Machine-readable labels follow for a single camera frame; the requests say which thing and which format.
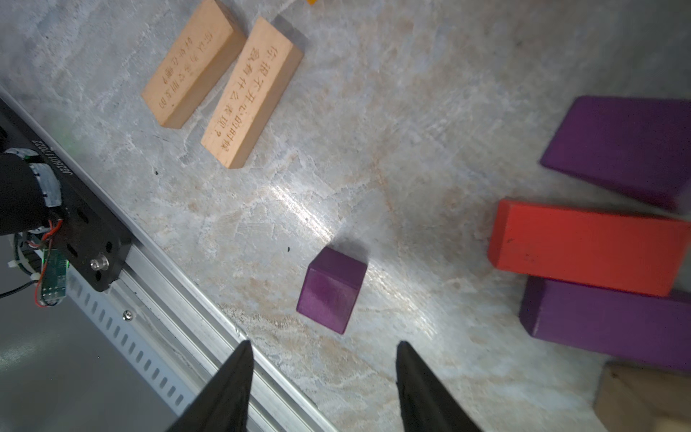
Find natural wood brick lower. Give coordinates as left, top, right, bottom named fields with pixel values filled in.
left=593, top=363, right=690, bottom=431

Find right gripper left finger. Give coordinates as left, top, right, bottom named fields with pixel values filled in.
left=168, top=340, right=255, bottom=432

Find purple brick beside red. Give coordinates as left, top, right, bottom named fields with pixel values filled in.
left=519, top=276, right=690, bottom=373

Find purple long brick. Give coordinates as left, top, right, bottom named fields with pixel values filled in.
left=540, top=95, right=690, bottom=214

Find aluminium front rail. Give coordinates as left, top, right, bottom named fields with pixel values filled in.
left=0, top=85, right=338, bottom=432

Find natural wood long brick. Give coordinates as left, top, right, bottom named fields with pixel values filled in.
left=141, top=0, right=247, bottom=129
left=201, top=17, right=303, bottom=169

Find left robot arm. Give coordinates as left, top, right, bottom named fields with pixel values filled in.
left=1, top=148, right=62, bottom=236

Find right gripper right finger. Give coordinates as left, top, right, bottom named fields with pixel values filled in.
left=396, top=341, right=480, bottom=432

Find natural wood long brick left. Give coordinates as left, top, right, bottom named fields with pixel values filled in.
left=141, top=0, right=247, bottom=129

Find purple cube front left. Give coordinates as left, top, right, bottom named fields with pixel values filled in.
left=296, top=247, right=367, bottom=335

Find red rectangular brick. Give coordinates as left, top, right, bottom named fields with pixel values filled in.
left=488, top=199, right=690, bottom=297

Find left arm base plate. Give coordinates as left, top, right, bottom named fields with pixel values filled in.
left=1, top=101, right=131, bottom=292

